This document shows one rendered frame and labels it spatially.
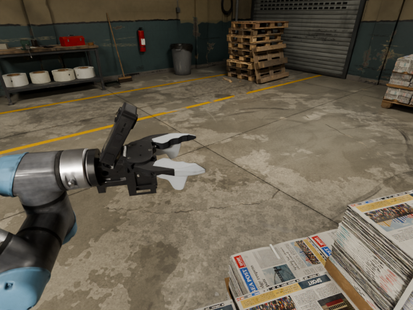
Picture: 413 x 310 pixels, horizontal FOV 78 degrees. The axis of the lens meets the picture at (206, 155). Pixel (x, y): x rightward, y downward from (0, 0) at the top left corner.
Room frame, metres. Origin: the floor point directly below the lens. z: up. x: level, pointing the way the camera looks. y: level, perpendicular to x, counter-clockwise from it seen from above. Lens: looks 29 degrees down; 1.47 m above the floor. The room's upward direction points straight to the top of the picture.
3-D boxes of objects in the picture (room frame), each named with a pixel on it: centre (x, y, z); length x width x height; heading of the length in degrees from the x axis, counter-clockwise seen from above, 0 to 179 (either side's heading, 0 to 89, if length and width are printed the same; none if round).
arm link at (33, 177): (0.39, 0.31, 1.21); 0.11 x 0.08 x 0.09; 101
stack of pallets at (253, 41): (7.07, -1.27, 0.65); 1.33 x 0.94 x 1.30; 132
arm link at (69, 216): (0.37, 0.31, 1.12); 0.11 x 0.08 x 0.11; 11
